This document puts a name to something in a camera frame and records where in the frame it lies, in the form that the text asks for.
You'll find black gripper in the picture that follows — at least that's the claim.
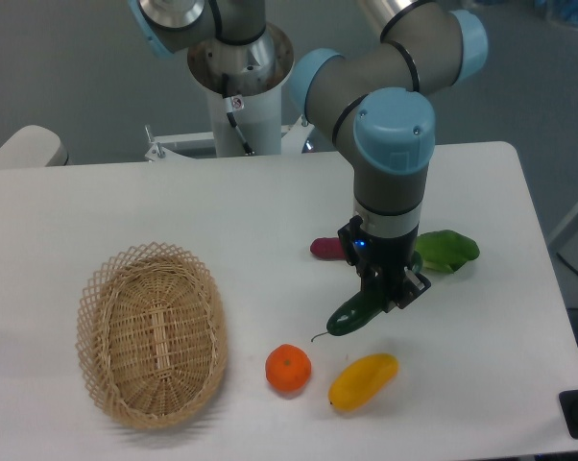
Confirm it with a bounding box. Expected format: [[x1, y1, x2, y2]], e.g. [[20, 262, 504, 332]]
[[338, 215, 431, 313]]

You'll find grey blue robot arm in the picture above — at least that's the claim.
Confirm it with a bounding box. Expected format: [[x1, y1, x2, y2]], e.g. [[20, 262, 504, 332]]
[[130, 1, 488, 311]]

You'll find green bell pepper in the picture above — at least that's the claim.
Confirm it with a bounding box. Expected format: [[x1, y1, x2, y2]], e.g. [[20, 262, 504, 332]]
[[415, 230, 480, 274]]

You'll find purple red sweet potato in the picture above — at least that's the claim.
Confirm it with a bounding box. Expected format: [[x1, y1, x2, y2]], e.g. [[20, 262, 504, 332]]
[[309, 237, 345, 260]]

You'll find yellow mango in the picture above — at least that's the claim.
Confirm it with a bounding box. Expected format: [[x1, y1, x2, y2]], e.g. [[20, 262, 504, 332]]
[[327, 353, 399, 412]]

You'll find orange tangerine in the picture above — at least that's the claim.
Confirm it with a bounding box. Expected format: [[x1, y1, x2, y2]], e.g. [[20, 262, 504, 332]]
[[265, 344, 312, 393]]

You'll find woven wicker basket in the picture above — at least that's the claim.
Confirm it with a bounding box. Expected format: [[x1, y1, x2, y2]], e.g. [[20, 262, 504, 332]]
[[76, 242, 229, 429]]

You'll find white chair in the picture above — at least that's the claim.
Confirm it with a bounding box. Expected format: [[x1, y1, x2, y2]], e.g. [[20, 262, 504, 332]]
[[0, 125, 70, 170]]

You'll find white metal base frame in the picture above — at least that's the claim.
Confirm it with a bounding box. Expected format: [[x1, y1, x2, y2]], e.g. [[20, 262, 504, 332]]
[[144, 116, 336, 162]]

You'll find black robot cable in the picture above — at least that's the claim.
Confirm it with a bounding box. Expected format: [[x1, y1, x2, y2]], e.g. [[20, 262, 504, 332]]
[[220, 72, 255, 157]]

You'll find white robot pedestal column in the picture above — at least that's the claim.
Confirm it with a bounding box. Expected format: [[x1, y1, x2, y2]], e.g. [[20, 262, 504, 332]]
[[187, 23, 294, 156]]

